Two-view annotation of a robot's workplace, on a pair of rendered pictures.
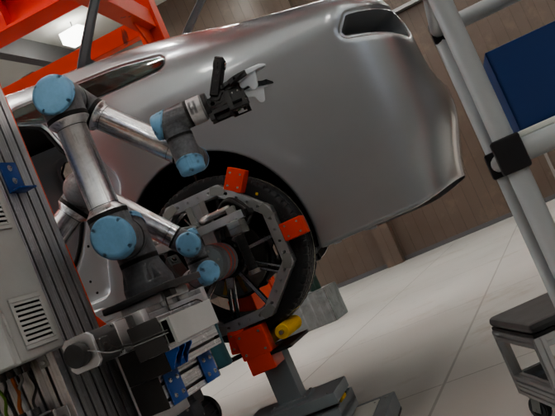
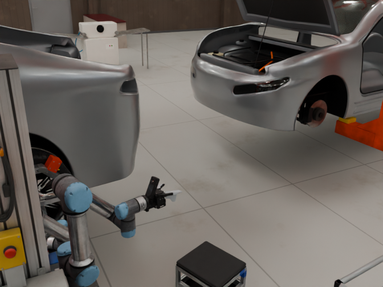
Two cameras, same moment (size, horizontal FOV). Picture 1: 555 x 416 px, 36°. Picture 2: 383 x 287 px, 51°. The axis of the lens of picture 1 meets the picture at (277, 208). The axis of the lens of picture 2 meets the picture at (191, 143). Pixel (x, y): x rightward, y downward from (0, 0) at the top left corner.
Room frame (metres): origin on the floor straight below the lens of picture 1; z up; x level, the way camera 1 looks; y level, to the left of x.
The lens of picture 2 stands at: (0.86, 1.15, 2.32)
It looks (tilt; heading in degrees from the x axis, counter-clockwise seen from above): 24 degrees down; 315
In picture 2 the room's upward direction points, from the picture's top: 1 degrees clockwise
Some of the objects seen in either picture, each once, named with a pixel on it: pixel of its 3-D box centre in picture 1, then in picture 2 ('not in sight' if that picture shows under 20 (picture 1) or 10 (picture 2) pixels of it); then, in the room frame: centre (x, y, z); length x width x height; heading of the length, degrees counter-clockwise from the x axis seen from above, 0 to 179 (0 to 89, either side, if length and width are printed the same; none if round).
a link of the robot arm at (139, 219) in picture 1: (128, 237); (70, 256); (2.43, 0.43, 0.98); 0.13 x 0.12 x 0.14; 177
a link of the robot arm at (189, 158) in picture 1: (187, 154); (126, 224); (2.30, 0.17, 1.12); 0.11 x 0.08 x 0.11; 177
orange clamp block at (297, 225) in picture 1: (294, 228); not in sight; (3.18, -0.03, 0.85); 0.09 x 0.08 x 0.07; 78
